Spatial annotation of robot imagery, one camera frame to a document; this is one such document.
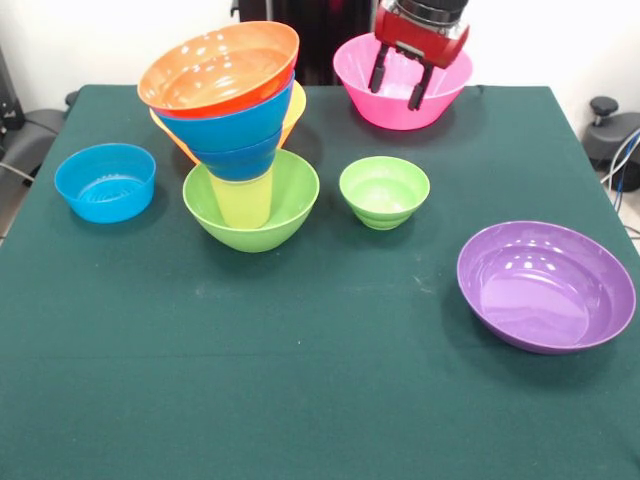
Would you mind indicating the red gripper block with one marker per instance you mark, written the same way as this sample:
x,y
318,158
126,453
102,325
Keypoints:
x,y
425,42

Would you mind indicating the pink bowl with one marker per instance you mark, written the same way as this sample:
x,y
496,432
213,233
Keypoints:
x,y
390,112

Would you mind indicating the small green bowl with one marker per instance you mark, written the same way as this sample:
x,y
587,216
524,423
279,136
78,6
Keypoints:
x,y
385,195

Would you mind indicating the large light blue bowl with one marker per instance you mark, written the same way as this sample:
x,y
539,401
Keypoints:
x,y
230,127

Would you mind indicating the small dark blue bowl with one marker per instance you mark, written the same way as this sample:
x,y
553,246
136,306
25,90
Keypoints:
x,y
235,165

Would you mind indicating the red bowl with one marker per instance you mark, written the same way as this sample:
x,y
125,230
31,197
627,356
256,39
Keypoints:
x,y
215,70

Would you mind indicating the yellow cup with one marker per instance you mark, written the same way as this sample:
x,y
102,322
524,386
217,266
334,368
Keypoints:
x,y
242,205

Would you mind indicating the purple bowl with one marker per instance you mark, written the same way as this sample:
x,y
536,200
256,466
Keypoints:
x,y
545,300

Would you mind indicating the orange bowl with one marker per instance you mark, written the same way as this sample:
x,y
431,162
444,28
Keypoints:
x,y
296,112

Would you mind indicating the large green bowl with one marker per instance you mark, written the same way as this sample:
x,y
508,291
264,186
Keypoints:
x,y
295,200

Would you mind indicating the low ribbed blue bowl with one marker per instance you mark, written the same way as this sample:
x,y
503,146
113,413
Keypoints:
x,y
105,190

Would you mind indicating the dark green tablecloth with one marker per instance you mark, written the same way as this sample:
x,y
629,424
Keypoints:
x,y
320,400

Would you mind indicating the black equipment rack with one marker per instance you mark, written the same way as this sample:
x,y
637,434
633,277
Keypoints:
x,y
7,100

